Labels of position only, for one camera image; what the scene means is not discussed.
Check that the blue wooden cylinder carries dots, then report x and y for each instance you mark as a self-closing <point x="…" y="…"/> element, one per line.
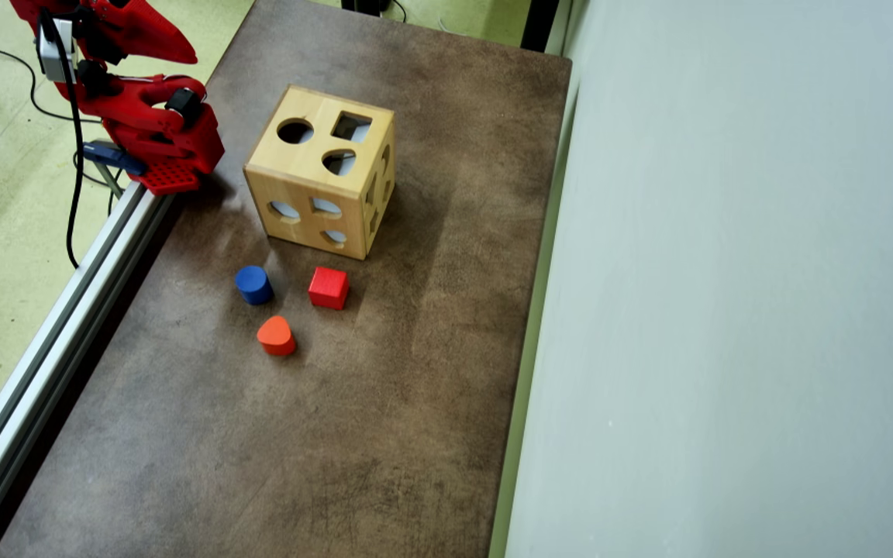
<point x="253" y="284"/>

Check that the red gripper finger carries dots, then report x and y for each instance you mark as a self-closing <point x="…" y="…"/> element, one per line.
<point x="171" y="35"/>
<point x="148" y="45"/>

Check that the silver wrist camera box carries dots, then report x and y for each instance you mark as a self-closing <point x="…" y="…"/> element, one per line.
<point x="53" y="53"/>

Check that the red wooden cube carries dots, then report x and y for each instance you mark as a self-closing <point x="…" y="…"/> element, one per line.
<point x="328" y="287"/>

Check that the orange teardrop wooden block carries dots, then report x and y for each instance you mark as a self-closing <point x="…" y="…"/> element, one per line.
<point x="276" y="335"/>

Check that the wooden shape sorter box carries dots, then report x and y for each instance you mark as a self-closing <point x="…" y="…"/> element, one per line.
<point x="315" y="155"/>

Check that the dark vertical post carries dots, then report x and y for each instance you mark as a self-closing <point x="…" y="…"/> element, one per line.
<point x="539" y="23"/>

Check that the aluminium profile rail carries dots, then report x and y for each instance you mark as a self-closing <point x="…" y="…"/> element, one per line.
<point x="51" y="349"/>

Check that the red robot arm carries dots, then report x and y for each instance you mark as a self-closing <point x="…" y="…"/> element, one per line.
<point x="144" y="116"/>

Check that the blue table clamp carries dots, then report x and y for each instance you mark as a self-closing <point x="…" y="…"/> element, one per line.
<point x="112" y="155"/>

